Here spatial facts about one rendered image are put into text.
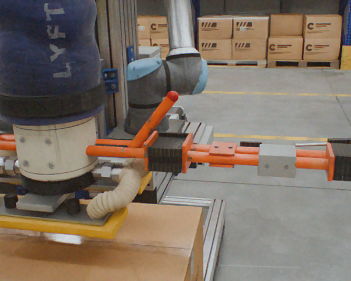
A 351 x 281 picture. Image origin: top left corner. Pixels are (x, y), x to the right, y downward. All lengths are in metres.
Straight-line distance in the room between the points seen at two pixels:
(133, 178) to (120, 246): 0.21
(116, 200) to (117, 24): 0.87
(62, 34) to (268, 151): 0.44
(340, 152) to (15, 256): 0.72
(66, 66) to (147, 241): 0.45
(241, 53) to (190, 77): 6.59
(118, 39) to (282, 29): 7.01
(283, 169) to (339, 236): 2.12
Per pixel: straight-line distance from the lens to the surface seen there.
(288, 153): 0.87
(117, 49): 1.62
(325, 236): 2.93
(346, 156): 0.86
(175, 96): 0.86
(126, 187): 0.87
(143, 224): 1.12
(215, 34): 8.02
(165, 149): 0.86
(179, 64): 1.45
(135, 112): 1.44
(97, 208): 0.88
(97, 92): 0.90
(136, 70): 1.41
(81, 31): 0.87
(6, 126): 1.64
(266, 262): 2.63
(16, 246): 1.11
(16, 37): 0.86
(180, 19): 1.48
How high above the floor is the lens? 1.51
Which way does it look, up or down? 20 degrees down
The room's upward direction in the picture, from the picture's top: 2 degrees counter-clockwise
